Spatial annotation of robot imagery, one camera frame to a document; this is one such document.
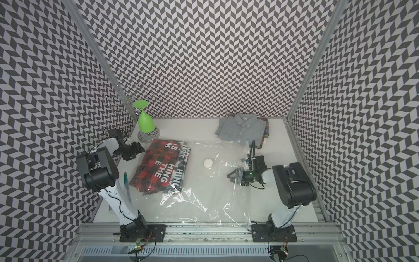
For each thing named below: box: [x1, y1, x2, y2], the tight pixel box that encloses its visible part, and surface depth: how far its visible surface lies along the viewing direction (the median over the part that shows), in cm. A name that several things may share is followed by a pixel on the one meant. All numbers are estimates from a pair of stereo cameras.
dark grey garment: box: [214, 112, 268, 147], surface depth 105 cm
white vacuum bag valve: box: [203, 158, 213, 169], surface depth 93 cm
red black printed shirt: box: [129, 139, 191, 195], surface depth 90 cm
